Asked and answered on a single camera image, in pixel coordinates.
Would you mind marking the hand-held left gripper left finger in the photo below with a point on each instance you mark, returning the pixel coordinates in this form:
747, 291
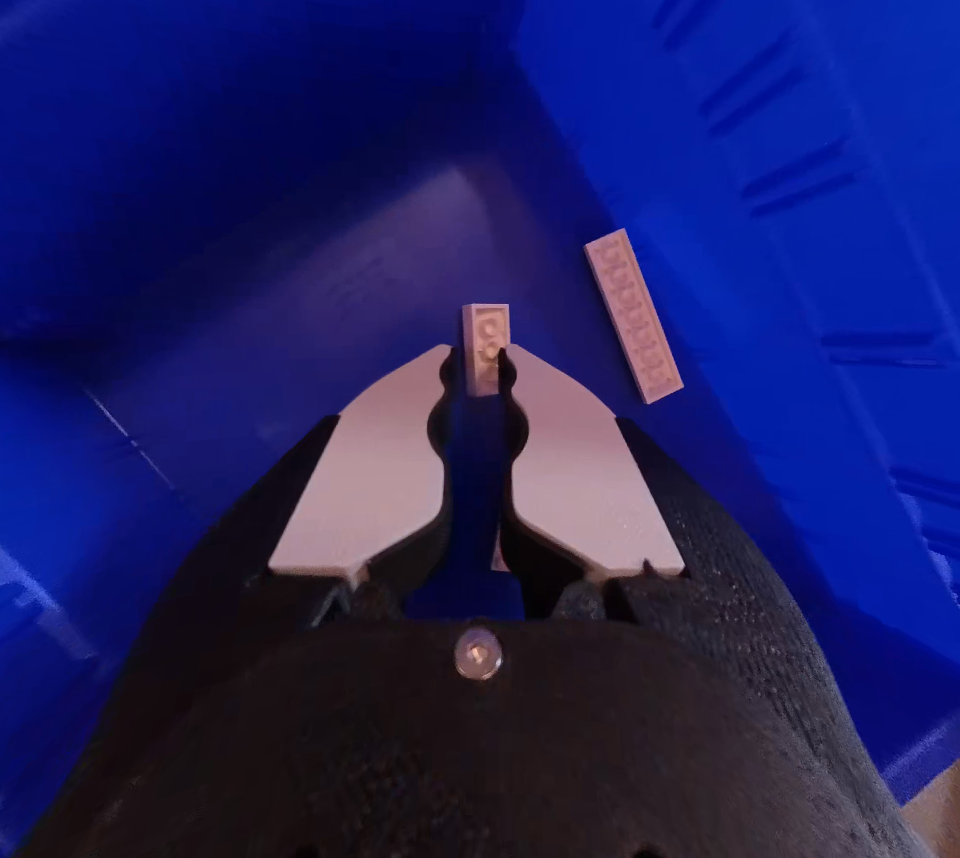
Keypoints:
367, 475

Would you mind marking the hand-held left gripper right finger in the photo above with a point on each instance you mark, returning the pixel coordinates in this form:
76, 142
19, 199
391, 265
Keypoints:
592, 483

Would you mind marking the small white plate brick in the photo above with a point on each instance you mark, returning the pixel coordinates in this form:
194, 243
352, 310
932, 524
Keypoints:
485, 329

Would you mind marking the blue plastic bin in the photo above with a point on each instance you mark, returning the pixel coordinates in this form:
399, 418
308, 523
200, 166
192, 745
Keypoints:
225, 123

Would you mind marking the long white plate brick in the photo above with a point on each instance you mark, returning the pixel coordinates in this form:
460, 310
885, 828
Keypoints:
634, 318

